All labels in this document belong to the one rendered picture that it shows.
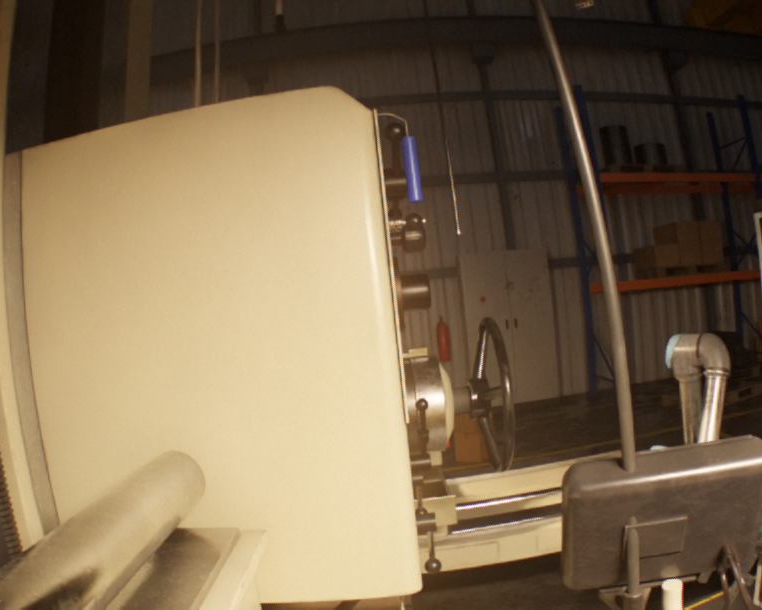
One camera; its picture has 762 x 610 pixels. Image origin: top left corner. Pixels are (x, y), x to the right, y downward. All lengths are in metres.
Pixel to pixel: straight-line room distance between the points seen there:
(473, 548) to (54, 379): 1.59
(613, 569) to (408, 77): 8.91
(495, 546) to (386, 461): 1.31
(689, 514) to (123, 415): 0.90
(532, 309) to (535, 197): 1.73
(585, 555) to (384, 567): 0.33
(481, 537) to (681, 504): 1.42
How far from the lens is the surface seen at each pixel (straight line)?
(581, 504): 0.89
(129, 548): 0.71
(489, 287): 8.41
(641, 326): 9.76
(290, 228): 0.97
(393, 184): 1.09
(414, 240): 1.41
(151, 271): 1.02
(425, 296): 1.22
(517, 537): 2.27
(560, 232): 9.35
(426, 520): 1.18
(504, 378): 1.36
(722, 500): 0.95
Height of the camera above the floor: 1.55
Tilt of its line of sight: 2 degrees down
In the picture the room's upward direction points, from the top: 6 degrees counter-clockwise
